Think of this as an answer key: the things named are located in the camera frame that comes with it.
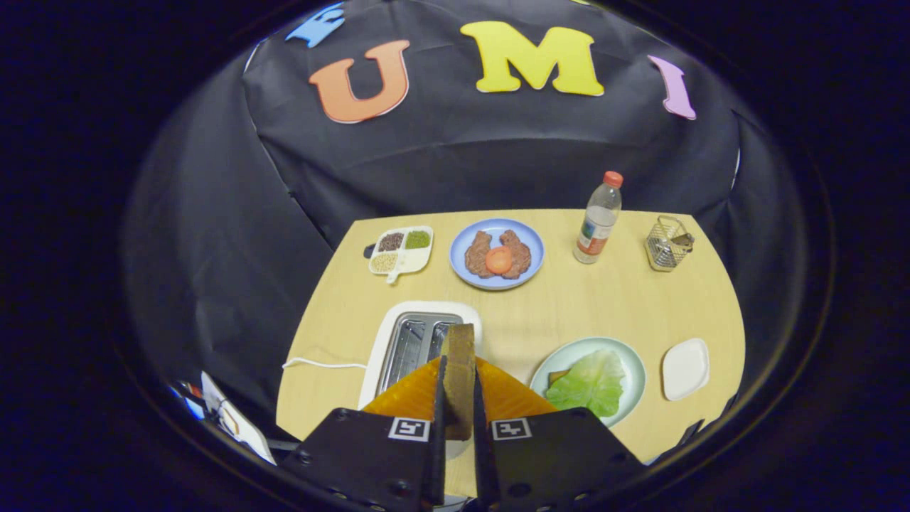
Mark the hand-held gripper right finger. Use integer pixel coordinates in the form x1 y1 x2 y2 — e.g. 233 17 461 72
472 357 645 512

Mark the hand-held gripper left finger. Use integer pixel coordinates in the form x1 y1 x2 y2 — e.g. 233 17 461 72
280 355 448 511

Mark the green lettuce leaf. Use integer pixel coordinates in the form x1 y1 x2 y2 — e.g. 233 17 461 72
545 348 626 419

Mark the brown toast slice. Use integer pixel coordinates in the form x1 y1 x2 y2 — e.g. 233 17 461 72
441 323 476 442

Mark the white toaster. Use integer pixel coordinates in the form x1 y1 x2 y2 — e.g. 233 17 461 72
357 300 483 410

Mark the white printed paper sheet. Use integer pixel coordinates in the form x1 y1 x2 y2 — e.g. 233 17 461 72
200 370 277 466

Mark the light green plate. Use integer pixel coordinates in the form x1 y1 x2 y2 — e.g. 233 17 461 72
529 336 648 428

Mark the small white square dish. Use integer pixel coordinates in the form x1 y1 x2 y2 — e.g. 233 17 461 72
660 337 711 402

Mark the white divided condiment tray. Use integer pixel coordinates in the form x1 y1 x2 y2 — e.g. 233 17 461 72
367 225 434 285

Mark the brown meat piece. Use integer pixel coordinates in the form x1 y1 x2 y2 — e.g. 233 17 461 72
464 230 495 279
498 228 533 279

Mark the blue plate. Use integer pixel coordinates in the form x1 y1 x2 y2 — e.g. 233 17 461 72
449 218 546 292

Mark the clear bottle with red cap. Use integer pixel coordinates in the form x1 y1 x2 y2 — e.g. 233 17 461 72
573 171 624 265

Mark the black backdrop cloth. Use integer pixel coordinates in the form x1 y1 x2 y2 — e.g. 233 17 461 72
119 0 811 442

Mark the white toaster cable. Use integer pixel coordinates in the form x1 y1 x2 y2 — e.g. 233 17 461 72
282 356 369 372

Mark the metal wire basket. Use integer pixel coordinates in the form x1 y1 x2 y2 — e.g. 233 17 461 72
644 215 696 273

